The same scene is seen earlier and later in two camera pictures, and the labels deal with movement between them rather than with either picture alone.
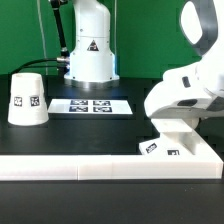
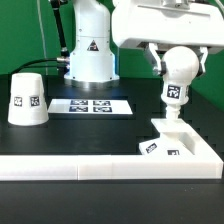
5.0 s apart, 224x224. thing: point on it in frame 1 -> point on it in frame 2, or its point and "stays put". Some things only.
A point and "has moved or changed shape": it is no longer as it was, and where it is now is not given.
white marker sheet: x=89 y=106 stays put
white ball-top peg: x=192 y=122 has moved or changed shape
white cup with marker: x=27 y=102 stays put
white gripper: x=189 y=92 -> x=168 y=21
